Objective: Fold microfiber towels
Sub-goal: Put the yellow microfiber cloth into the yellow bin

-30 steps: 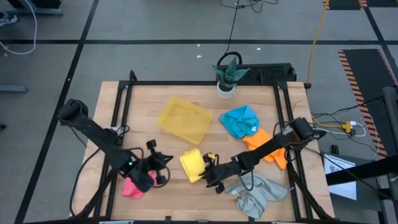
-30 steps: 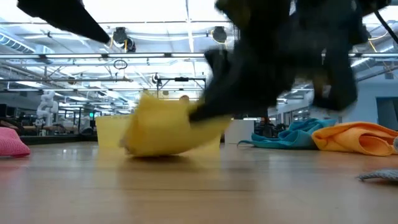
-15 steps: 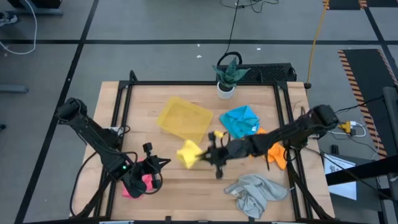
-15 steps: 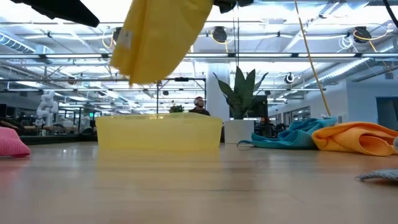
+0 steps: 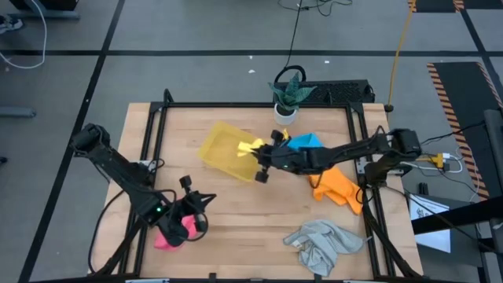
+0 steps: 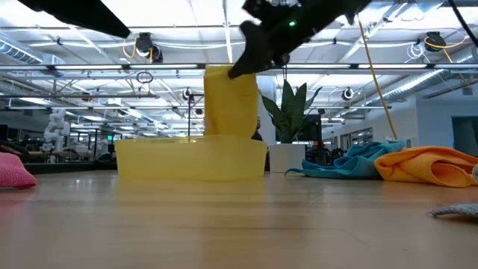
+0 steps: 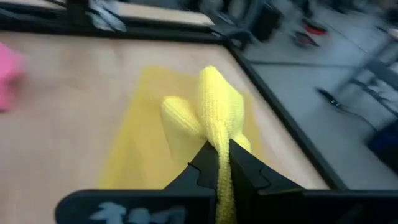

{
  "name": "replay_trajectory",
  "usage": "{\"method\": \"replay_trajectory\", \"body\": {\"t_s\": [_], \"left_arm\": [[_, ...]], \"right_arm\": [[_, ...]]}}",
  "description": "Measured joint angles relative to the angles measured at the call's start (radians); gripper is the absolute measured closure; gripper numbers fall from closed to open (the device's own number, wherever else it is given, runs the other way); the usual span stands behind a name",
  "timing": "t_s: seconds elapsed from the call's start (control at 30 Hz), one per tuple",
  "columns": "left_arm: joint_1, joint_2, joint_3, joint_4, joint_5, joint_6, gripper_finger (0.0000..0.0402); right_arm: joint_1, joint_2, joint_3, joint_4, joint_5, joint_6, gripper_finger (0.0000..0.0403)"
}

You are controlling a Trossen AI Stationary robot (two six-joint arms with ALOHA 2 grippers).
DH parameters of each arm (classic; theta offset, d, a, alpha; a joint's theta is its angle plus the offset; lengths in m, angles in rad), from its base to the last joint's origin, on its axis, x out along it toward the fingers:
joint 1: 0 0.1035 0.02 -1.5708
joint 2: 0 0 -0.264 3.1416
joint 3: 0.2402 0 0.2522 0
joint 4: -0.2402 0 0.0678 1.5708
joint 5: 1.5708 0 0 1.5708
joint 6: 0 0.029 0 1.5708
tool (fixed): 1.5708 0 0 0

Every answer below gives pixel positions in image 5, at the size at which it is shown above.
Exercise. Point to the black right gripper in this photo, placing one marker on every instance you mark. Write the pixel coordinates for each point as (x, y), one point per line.
(291, 161)

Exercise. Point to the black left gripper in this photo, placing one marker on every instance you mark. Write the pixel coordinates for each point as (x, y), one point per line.
(177, 228)

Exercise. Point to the yellow microfiber towel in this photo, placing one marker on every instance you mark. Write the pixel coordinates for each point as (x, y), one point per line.
(247, 147)

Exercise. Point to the yellow plastic bin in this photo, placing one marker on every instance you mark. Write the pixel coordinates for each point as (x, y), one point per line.
(224, 151)

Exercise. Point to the pink microfiber towel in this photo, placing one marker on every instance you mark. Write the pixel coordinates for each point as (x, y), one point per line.
(161, 243)

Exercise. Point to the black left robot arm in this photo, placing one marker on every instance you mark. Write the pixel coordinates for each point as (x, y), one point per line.
(118, 169)

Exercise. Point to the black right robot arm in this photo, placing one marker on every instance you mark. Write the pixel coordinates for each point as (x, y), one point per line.
(353, 151)

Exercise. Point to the blue microfiber towel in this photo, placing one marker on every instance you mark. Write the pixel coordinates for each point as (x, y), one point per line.
(304, 141)

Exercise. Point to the orange microfiber towel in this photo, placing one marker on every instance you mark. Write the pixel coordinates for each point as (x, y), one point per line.
(338, 188)

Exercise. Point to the grey microfiber towel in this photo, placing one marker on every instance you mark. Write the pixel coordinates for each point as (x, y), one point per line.
(322, 247)

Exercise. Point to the yellow tape tag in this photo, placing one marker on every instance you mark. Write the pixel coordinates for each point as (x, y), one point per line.
(286, 134)

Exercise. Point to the snake plant in white pot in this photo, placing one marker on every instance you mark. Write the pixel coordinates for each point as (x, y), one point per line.
(290, 96)

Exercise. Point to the black perforated box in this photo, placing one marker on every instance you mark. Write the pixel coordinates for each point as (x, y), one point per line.
(342, 92)

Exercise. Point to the small black clip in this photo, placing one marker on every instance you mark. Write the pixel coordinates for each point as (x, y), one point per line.
(423, 188)

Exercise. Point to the yellow plug adapter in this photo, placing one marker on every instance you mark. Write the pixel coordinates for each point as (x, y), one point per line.
(437, 159)

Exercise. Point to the white paper sheet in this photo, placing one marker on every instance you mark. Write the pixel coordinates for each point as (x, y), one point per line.
(430, 239)

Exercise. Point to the black metal beam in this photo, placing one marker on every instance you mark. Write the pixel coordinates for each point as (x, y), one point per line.
(452, 216)

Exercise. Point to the grey desk foot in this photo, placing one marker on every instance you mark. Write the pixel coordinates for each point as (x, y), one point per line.
(43, 15)
(15, 112)

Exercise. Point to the black hazard-striped mat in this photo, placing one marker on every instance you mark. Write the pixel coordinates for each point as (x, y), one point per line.
(436, 4)
(463, 102)

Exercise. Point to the dark grey pole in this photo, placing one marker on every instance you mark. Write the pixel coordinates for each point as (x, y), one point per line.
(494, 157)

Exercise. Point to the person's shoe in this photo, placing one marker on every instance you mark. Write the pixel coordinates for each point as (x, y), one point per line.
(9, 24)

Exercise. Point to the black metal table frame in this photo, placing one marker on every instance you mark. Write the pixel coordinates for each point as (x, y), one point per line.
(251, 105)

